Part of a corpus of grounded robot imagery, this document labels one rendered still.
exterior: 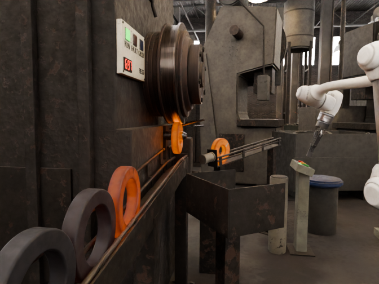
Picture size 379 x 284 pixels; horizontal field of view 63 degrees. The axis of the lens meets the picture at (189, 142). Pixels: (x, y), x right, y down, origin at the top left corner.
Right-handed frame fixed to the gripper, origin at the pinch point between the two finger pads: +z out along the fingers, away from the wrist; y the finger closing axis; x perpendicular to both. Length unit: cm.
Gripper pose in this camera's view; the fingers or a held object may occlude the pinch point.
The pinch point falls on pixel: (310, 151)
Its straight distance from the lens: 215.6
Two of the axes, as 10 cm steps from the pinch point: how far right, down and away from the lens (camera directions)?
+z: -3.5, 9.3, 1.4
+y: -1.5, 0.9, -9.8
